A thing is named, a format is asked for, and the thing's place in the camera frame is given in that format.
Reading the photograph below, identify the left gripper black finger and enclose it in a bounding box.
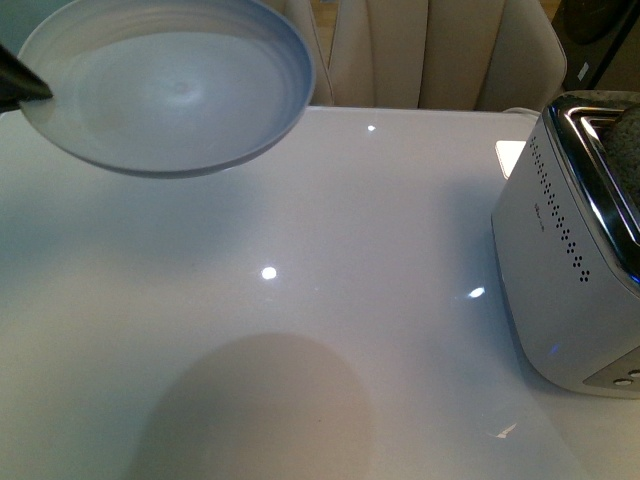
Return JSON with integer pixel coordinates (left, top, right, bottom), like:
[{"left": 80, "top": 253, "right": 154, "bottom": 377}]
[{"left": 1, "top": 46, "right": 53, "bottom": 113}]

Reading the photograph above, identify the light blue round plate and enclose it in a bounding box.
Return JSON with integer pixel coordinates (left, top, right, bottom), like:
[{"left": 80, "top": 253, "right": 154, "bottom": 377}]
[{"left": 18, "top": 1, "right": 315, "bottom": 178}]

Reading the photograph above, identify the slice of brown bread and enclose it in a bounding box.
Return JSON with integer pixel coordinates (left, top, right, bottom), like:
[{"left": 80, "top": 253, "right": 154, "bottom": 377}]
[{"left": 603, "top": 106, "right": 639, "bottom": 204}]

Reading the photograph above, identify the right beige upholstered chair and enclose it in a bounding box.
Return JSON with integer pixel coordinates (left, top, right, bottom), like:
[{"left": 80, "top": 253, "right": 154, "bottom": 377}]
[{"left": 328, "top": 0, "right": 566, "bottom": 112}]

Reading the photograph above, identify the silver two-slot toaster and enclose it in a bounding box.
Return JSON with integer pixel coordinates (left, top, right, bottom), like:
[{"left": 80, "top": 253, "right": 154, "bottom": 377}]
[{"left": 491, "top": 90, "right": 639, "bottom": 399}]

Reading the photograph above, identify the black washing machine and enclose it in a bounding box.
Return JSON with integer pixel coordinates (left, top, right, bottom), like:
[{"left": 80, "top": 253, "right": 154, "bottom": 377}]
[{"left": 552, "top": 0, "right": 639, "bottom": 92}]

